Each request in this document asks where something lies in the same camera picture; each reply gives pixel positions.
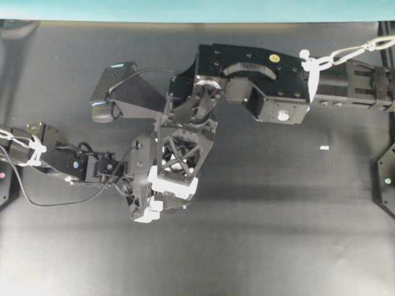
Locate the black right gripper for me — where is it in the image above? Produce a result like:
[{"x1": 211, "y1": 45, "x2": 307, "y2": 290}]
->
[{"x1": 148, "y1": 75, "x2": 223, "y2": 211}]

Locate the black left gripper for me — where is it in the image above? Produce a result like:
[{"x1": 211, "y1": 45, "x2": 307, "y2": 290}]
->
[{"x1": 126, "y1": 134, "x2": 164, "y2": 223}]

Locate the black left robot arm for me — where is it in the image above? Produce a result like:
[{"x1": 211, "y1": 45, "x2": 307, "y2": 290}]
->
[{"x1": 1, "y1": 123, "x2": 163, "y2": 223}]

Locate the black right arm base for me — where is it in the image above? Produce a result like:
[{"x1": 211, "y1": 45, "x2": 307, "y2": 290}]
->
[{"x1": 375, "y1": 144, "x2": 394, "y2": 219}]

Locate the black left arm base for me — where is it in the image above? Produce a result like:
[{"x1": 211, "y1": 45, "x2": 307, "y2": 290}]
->
[{"x1": 0, "y1": 162, "x2": 15, "y2": 210}]

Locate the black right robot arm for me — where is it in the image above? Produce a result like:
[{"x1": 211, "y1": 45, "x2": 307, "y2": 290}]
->
[{"x1": 148, "y1": 44, "x2": 394, "y2": 200}]

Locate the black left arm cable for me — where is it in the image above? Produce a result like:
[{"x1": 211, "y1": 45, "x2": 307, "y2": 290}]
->
[{"x1": 0, "y1": 144, "x2": 130, "y2": 207}]

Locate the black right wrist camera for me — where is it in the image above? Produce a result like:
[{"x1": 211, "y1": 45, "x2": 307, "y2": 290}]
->
[{"x1": 89, "y1": 62, "x2": 165, "y2": 123}]

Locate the grey braided right cable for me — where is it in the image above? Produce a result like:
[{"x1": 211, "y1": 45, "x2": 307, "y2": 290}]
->
[{"x1": 299, "y1": 36, "x2": 395, "y2": 104}]

